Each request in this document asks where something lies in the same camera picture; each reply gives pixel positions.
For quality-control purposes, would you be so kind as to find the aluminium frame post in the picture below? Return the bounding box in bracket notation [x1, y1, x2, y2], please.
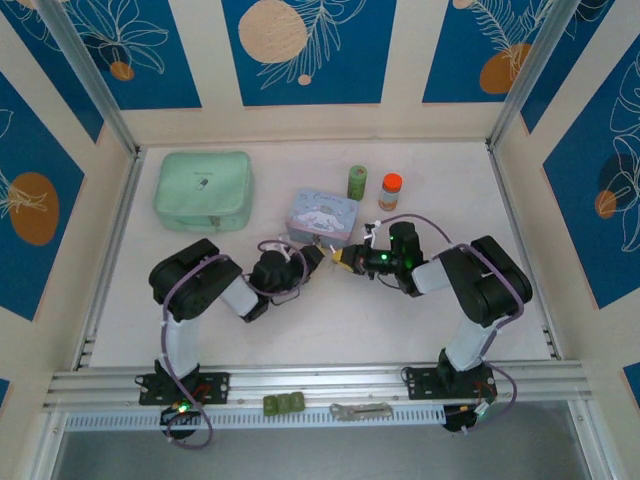
[485, 0, 584, 151]
[37, 0, 141, 156]

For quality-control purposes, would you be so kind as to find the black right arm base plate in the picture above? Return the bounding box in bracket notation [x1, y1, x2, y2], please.
[405, 366, 499, 401]

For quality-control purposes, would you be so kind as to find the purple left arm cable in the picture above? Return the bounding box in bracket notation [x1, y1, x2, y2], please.
[159, 239, 309, 449]

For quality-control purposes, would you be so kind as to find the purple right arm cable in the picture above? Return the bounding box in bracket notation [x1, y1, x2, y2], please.
[377, 213, 526, 434]

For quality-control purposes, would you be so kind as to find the orange lid pill bottle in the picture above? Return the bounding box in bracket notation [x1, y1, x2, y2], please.
[377, 172, 403, 212]

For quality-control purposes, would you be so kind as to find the blue cartoon tin box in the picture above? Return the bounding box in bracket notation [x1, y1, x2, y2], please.
[284, 187, 362, 249]

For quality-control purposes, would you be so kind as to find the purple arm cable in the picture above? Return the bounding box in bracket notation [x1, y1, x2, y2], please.
[377, 213, 526, 434]
[159, 239, 309, 449]

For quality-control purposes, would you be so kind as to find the white slotted cable duct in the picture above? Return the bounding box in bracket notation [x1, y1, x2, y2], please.
[64, 405, 446, 432]

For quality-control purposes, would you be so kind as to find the black controller board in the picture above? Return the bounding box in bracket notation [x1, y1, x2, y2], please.
[159, 402, 202, 441]
[442, 403, 494, 435]

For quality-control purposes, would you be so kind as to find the aluminium side rail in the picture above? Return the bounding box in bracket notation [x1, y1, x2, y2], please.
[72, 147, 146, 371]
[487, 142, 564, 361]

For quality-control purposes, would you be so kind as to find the flat silver metal bracket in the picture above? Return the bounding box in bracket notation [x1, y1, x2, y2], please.
[328, 402, 394, 421]

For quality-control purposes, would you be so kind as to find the green cylindrical can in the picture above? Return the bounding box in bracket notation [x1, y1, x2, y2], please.
[346, 164, 369, 203]

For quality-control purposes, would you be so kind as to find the aluminium front rail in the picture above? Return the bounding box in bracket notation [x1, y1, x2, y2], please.
[42, 360, 594, 412]

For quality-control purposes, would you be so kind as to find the mint green zip pouch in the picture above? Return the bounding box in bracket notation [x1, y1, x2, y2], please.
[152, 151, 254, 234]

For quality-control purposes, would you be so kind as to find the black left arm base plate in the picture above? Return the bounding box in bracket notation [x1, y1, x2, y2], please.
[138, 370, 232, 406]

